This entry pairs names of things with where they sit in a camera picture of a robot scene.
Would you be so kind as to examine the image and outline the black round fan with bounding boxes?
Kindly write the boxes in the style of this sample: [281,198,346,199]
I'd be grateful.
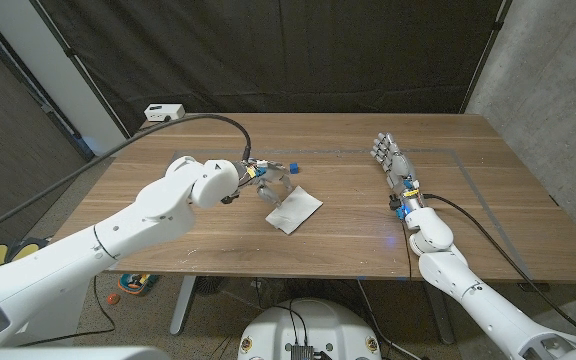
[195,276,229,296]

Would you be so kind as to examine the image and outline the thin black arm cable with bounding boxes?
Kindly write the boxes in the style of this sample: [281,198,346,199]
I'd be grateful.
[401,219,413,281]
[17,275,117,347]

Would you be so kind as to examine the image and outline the colourful toy on floor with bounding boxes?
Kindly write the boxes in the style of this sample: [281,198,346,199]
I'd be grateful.
[117,272,160,296]

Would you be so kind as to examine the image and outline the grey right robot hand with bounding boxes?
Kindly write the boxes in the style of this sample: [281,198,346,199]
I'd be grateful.
[371,132,423,214]

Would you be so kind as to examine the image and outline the white robot torso edge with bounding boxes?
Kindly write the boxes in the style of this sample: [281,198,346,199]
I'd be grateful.
[0,346,172,360]

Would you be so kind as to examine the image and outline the grey tape outline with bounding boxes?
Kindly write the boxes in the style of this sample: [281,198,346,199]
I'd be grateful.
[110,148,534,281]

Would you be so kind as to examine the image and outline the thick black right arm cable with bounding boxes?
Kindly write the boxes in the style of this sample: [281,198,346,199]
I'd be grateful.
[422,193,576,344]

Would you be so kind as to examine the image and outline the white power strip box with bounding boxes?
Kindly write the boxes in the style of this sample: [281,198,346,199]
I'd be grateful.
[143,103,186,123]

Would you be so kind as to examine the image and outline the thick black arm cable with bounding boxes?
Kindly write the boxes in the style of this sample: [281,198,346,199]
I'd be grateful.
[422,193,576,344]
[0,113,253,244]

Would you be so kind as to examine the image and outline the white paper sheet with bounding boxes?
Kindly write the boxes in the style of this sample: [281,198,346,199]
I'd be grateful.
[265,185,324,235]

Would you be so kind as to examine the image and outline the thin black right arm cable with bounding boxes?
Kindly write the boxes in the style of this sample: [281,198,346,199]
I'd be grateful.
[401,219,413,281]

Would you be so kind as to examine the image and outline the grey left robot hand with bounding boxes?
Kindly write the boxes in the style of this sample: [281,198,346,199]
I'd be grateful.
[235,158,294,207]

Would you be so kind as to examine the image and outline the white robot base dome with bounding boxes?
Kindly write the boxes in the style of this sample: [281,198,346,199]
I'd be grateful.
[237,298,383,360]

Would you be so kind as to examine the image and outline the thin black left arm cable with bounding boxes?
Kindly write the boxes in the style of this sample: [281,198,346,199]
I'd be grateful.
[17,275,117,347]

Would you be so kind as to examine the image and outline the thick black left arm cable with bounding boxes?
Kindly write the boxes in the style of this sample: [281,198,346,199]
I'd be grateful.
[0,113,253,244]

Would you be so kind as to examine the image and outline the black backdrop stand pole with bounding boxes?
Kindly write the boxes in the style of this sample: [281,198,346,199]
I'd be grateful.
[460,0,512,114]
[30,0,132,141]

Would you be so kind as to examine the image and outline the black backdrop curtain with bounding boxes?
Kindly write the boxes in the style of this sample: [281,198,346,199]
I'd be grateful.
[30,0,512,137]

